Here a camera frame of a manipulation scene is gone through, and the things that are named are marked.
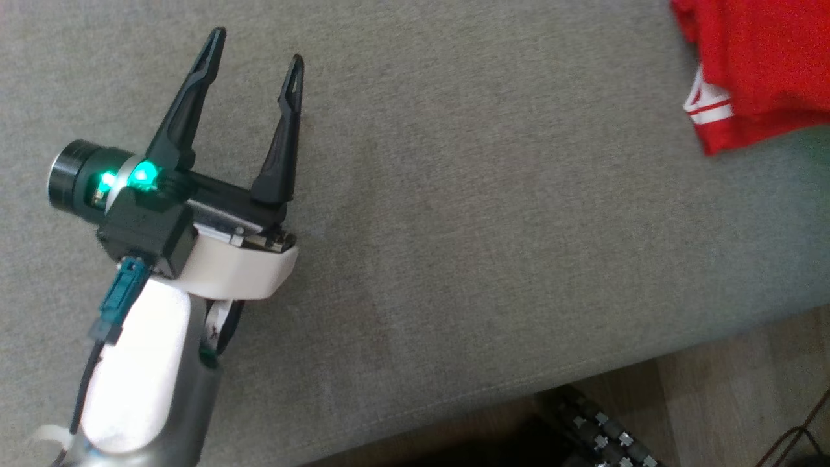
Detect black omni wheel grey rollers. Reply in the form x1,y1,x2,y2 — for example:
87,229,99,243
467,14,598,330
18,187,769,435
537,385,660,467

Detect black cable with teal plug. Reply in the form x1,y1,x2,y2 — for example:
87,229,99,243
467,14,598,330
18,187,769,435
52,256,154,467

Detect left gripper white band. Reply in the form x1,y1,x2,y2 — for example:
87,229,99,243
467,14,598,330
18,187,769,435
48,27,305,302

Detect black floor cable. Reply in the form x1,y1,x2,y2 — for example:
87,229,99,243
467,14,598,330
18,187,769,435
754,388,830,467

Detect red printed basketball jersey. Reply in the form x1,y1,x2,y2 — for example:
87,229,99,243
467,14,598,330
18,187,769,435
669,0,830,157

